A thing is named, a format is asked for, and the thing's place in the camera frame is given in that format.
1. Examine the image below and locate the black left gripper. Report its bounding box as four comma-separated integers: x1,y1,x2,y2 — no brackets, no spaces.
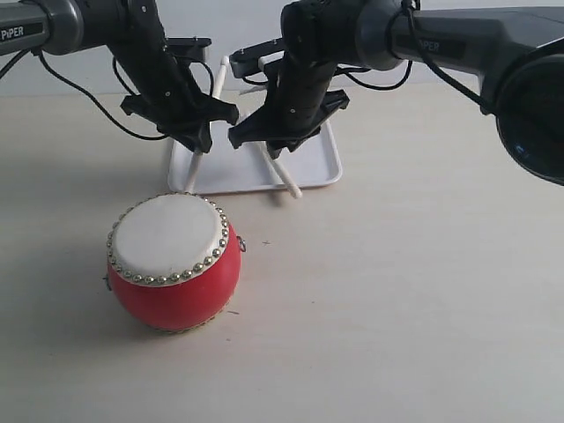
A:
119,43,239,153

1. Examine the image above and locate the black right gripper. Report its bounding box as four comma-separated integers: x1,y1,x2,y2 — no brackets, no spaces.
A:
228,56,349,159

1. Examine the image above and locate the white drumstick of gripper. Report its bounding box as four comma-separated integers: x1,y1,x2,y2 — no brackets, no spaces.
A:
185,56,229,194
256,142,303,199

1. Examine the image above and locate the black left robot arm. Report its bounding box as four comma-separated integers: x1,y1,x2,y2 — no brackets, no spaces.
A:
1,1,239,153

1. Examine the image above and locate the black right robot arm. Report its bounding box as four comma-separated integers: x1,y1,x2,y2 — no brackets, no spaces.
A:
228,1,563,184

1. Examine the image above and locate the small red drum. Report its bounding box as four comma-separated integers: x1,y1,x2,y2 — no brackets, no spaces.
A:
106,193,246,333

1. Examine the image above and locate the white rectangular plastic tray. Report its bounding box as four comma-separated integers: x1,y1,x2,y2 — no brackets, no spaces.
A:
167,122,343,196

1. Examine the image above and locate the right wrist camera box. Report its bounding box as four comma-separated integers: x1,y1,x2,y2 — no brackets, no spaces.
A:
228,38,285,79

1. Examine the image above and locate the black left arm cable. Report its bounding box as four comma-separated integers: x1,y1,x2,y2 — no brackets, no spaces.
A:
0,46,215,141

